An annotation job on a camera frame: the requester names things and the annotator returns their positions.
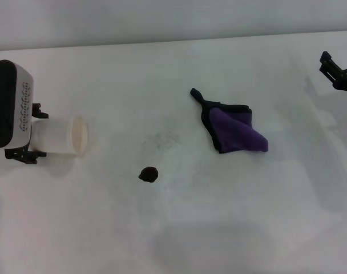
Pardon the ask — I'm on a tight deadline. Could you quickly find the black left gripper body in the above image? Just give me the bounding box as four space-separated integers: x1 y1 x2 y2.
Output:
5 146 31 160

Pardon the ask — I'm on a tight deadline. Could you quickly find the white paper cup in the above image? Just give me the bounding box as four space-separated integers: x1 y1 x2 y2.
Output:
30 115 90 157

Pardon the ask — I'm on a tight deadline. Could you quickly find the purple rag with black trim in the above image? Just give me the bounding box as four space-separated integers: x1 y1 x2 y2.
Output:
189 87 269 155

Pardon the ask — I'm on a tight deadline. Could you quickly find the black water stain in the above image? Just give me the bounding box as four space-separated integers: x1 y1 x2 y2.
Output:
138 166 159 183

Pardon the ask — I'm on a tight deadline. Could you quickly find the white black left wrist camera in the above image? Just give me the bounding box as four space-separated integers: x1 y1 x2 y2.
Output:
0 59 34 150

